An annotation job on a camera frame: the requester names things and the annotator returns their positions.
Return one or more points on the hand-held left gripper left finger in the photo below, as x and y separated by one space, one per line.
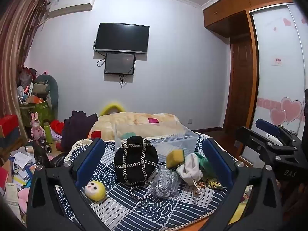
89 161

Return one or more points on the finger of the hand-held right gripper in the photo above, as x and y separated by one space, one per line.
250 137
267 126

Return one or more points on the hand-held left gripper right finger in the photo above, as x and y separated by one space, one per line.
217 163

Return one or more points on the green knitted cloth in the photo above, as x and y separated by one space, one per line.
204 163

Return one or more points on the white lace cloth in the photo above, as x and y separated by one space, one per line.
77 148

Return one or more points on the yellow green printed cloth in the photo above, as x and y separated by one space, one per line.
215 184

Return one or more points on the white cloth pouch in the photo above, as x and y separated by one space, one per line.
190 167

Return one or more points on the yellow round plush toy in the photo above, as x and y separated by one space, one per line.
95 190

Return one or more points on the dark purple garment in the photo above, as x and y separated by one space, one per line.
75 128

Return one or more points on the yellow green sponge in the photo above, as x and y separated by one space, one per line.
174 158

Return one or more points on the white heart-print sliding door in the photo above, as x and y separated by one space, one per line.
279 81

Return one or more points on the red plush toy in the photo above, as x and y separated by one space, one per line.
57 126

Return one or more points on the brown wooden door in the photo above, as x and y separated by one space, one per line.
241 84

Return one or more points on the green bottle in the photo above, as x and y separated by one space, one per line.
48 133

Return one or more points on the clear plastic storage box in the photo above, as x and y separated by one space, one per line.
168 138

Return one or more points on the silver mesh scrubber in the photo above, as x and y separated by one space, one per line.
164 181

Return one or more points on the yellow fuzzy plush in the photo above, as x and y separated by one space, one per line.
112 107

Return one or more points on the beige plush blanket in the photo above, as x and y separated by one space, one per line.
134 120

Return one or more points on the pink rabbit figure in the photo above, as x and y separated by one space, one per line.
36 127

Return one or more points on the blue white patterned tablecloth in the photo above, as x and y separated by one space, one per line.
134 211

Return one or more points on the green gift bag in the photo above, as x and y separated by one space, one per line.
39 113

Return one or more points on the pile of papers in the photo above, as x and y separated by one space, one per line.
18 166

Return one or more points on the pink plush toy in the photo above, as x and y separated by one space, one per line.
22 198

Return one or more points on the grey plush pillow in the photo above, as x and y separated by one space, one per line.
49 87

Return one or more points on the red box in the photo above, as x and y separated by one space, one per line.
8 125

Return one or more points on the wooden overhead cabinet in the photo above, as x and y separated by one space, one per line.
228 7

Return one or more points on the brown striped curtain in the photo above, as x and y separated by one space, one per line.
16 53

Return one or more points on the white air conditioner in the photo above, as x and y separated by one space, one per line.
71 3

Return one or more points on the black camera lens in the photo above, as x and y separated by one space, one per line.
45 144

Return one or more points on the small black wall monitor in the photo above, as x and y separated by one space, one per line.
119 63

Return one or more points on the wall-mounted black television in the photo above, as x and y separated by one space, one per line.
122 38

